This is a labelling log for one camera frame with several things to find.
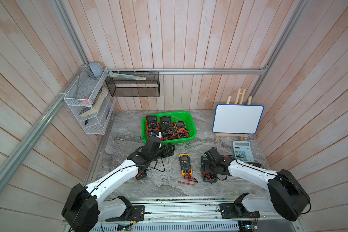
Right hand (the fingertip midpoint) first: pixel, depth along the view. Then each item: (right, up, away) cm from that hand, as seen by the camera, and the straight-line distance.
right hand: (206, 166), depth 90 cm
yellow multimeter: (-14, +2, -2) cm, 14 cm away
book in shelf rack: (-64, +36, -12) cm, 75 cm away
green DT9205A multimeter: (-26, +25, +11) cm, 38 cm away
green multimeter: (-1, -3, -7) cm, 7 cm away
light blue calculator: (+26, +8, +5) cm, 28 cm away
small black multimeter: (-39, -3, -7) cm, 40 cm away
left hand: (-24, +12, -9) cm, 28 cm away
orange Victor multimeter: (-15, +23, +14) cm, 31 cm away
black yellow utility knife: (+31, +1, 0) cm, 31 cm away
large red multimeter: (-36, +27, +9) cm, 46 cm away
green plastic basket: (-11, +33, +18) cm, 39 cm away
